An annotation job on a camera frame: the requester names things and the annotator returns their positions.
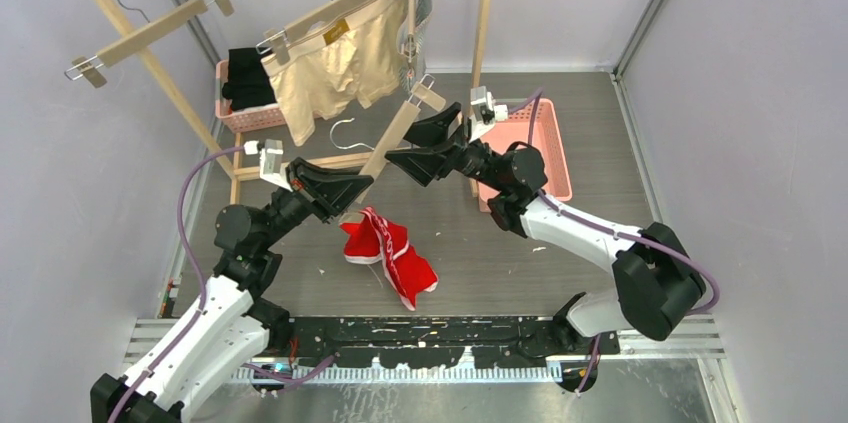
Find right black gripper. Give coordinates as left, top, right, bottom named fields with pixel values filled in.
left=384, top=102, right=508, bottom=194

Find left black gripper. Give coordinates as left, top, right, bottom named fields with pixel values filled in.
left=257, top=157, right=372, bottom=250

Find wooden clip hanger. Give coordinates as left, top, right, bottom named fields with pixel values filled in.
left=255, top=0, right=371, bottom=64
left=402, top=0, right=423, bottom=84
left=329, top=73, right=446, bottom=226
left=63, top=0, right=234, bottom=88

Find red white underwear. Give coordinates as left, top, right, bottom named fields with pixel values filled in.
left=340, top=207, right=439, bottom=311

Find beige underwear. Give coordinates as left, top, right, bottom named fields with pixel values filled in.
left=261, top=0, right=408, bottom=146

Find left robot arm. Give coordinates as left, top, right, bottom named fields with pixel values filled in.
left=90, top=158, right=374, bottom=422

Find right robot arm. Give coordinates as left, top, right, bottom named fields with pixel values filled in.
left=385, top=105, right=718, bottom=354

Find grey striped underwear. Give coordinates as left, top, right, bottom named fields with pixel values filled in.
left=397, top=0, right=433, bottom=94

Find empty wooden clip hanger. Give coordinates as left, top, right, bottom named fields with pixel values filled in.
left=63, top=0, right=234, bottom=88

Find pink plastic basket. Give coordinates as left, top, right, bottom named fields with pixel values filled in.
left=481, top=97, right=572, bottom=202

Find pink basket with black clothes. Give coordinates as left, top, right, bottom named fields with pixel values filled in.
left=214, top=60, right=286, bottom=133

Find black folded clothes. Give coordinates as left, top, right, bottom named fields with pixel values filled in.
left=222, top=47, right=276, bottom=112

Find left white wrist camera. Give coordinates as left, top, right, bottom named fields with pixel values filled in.
left=243, top=139, right=292, bottom=190

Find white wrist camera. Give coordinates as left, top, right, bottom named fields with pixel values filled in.
left=468, top=86, right=509, bottom=141
left=243, top=139, right=292, bottom=190

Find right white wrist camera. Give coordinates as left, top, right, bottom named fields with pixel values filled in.
left=468, top=86, right=509, bottom=141

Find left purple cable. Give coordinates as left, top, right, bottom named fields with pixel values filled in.
left=105, top=144, right=250, bottom=423

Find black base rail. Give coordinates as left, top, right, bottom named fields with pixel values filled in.
left=260, top=316, right=593, bottom=369

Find wooden clothes rack frame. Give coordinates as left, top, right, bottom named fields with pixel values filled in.
left=63, top=0, right=501, bottom=206

